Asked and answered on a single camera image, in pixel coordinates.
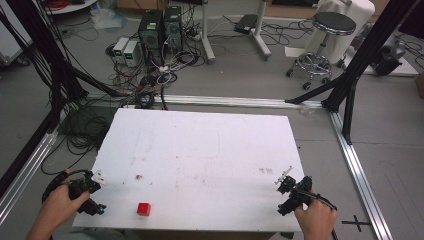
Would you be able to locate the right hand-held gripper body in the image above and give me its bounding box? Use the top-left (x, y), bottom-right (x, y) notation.
top-left (285, 175), bottom-right (317, 209)

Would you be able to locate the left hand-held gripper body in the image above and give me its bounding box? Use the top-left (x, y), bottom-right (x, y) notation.
top-left (41, 169), bottom-right (102, 203)

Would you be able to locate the red cube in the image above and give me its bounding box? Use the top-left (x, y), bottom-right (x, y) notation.
top-left (136, 201), bottom-right (152, 217)

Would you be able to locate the person's left hand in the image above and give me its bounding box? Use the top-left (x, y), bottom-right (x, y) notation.
top-left (34, 169), bottom-right (91, 235)

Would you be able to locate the person's right hand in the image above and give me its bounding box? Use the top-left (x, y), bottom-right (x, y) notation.
top-left (294, 195), bottom-right (338, 240)

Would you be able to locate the white power supply unit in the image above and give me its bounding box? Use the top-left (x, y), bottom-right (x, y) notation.
top-left (112, 36), bottom-right (130, 60)
top-left (122, 40), bottom-right (140, 68)

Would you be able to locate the white stand leg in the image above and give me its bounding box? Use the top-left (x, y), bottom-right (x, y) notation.
top-left (199, 0), bottom-right (217, 65)
top-left (250, 0), bottom-right (273, 62)

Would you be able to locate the large black computer tower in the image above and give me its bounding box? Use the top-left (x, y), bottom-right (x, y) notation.
top-left (137, 9), bottom-right (165, 67)

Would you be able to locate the black bag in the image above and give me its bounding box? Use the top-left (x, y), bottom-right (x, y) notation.
top-left (370, 46), bottom-right (405, 77)

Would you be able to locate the clear plastic bag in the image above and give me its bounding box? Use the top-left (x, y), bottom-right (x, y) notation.
top-left (89, 5), bottom-right (128, 32)

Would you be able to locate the black round stool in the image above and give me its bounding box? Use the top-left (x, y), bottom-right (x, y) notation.
top-left (285, 11), bottom-right (358, 92)

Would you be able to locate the flat black box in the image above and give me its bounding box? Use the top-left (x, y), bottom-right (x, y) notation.
top-left (233, 13), bottom-right (259, 36)

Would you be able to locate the white flat board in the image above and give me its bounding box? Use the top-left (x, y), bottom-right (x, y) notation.
top-left (343, 49), bottom-right (420, 78)

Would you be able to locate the slim black computer tower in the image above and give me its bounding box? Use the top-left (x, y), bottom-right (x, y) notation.
top-left (162, 5), bottom-right (184, 54)

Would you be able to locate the white round table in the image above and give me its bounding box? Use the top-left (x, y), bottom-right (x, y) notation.
top-left (41, 0), bottom-right (100, 16)

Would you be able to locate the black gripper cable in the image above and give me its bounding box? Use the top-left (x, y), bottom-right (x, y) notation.
top-left (294, 188), bottom-right (340, 240)

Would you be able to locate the tangle of black cables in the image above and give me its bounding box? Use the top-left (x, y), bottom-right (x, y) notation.
top-left (40, 94), bottom-right (116, 177)

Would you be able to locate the aluminium floor rail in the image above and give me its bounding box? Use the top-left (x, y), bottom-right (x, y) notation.
top-left (84, 92), bottom-right (325, 110)
top-left (327, 109), bottom-right (395, 240)
top-left (0, 128), bottom-right (60, 226)

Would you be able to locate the black frame post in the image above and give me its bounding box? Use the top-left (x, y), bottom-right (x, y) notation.
top-left (0, 0), bottom-right (129, 198)
top-left (284, 0), bottom-right (422, 146)

